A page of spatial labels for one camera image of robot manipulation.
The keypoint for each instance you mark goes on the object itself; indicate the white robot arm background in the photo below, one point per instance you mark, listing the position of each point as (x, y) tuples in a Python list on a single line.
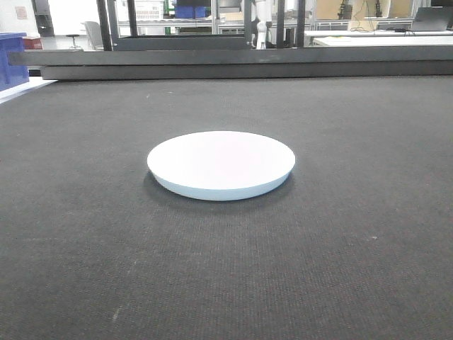
[(262, 10)]

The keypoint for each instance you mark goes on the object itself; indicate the white round disc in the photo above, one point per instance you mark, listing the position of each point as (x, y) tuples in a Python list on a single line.
[(221, 165)]

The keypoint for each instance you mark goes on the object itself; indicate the blue storage bins on rack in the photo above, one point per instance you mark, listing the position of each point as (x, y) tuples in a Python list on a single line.
[(190, 12)]

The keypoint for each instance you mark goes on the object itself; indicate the grey office chair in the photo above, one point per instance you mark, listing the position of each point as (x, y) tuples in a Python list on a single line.
[(93, 31)]

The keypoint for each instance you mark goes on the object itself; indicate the black round stool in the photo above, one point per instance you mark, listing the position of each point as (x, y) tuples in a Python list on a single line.
[(74, 45)]

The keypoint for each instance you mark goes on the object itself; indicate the white background table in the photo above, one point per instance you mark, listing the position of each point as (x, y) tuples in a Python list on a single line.
[(378, 38)]

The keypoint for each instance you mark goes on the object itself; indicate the red box background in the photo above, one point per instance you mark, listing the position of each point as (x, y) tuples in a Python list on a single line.
[(32, 43)]

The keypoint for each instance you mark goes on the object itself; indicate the blue plastic bin left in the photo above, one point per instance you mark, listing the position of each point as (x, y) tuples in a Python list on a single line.
[(12, 75)]

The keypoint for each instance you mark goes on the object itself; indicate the dark metal table frame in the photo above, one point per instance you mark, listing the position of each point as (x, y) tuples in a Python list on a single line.
[(226, 57)]

